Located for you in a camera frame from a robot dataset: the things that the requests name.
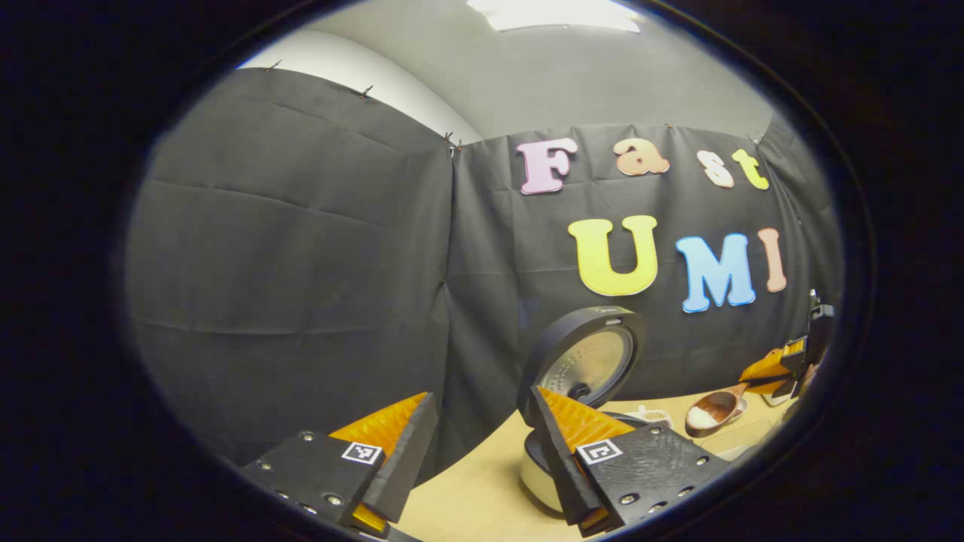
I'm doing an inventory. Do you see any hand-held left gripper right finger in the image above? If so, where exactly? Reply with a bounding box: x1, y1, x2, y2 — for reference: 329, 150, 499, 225
531, 386, 731, 537

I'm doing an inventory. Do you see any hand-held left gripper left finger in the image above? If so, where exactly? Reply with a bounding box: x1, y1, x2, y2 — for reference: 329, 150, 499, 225
243, 391, 439, 539

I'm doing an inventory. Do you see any brown wooden spoon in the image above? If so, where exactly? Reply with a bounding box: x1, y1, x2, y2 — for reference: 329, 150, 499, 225
684, 382, 752, 437

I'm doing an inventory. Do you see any grey rice cooker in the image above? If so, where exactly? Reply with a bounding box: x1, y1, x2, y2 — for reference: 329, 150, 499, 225
517, 306, 647, 520

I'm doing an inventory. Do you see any white divided grain dish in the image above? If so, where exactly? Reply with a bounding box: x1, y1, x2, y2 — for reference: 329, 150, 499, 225
625, 406, 673, 428

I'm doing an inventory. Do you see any black backdrop cloth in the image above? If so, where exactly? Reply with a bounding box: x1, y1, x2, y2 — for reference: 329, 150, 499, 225
127, 68, 844, 483

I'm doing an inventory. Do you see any large ceiling light panel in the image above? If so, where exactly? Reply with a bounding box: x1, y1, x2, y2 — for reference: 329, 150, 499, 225
467, 0, 641, 32

